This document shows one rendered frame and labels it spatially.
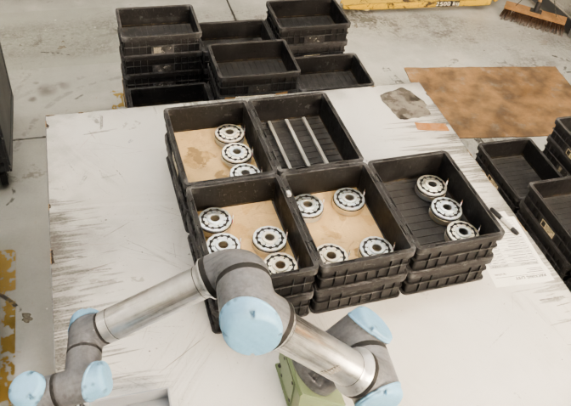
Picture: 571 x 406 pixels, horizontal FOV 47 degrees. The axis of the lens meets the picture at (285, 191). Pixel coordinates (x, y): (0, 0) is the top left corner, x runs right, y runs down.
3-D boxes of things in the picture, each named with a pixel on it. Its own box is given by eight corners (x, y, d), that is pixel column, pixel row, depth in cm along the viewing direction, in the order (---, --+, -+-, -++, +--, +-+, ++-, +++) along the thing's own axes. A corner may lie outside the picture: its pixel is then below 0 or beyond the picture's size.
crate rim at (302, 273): (319, 274, 181) (320, 268, 179) (213, 294, 173) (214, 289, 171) (278, 178, 208) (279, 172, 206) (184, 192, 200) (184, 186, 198)
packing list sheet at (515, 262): (559, 279, 215) (560, 279, 215) (498, 291, 209) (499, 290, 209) (509, 210, 238) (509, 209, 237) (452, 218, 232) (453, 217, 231)
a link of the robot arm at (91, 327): (248, 217, 139) (56, 310, 147) (255, 254, 131) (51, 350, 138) (272, 250, 147) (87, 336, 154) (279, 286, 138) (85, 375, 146)
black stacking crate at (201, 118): (274, 200, 215) (278, 174, 207) (185, 213, 206) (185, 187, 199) (244, 126, 241) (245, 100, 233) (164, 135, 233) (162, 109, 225)
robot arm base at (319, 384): (340, 399, 170) (368, 379, 167) (303, 392, 160) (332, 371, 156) (319, 349, 180) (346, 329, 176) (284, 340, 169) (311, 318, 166)
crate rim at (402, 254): (416, 256, 189) (418, 250, 188) (319, 274, 181) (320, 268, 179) (364, 166, 216) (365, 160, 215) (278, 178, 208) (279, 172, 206)
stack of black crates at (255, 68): (277, 109, 361) (285, 38, 330) (292, 144, 341) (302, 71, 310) (206, 116, 351) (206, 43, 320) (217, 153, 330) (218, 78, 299)
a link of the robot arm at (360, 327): (348, 338, 174) (387, 310, 169) (362, 380, 164) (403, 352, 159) (319, 322, 168) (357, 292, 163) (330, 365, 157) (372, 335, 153)
